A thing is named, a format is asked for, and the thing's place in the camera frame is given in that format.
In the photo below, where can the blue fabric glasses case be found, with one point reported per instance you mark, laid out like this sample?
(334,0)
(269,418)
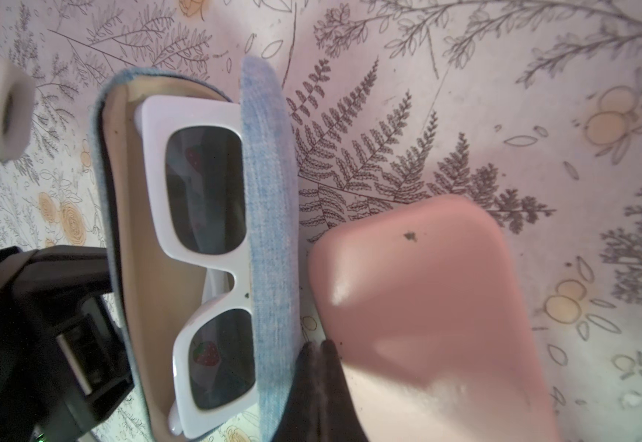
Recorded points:
(156,294)

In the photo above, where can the white frame sunglasses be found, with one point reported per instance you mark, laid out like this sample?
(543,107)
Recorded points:
(193,160)

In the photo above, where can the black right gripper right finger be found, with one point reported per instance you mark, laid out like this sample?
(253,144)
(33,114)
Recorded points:
(319,407)

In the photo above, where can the pink glasses case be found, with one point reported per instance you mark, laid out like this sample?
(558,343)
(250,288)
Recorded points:
(434,337)

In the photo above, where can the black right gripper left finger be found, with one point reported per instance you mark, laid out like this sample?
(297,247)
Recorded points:
(64,367)

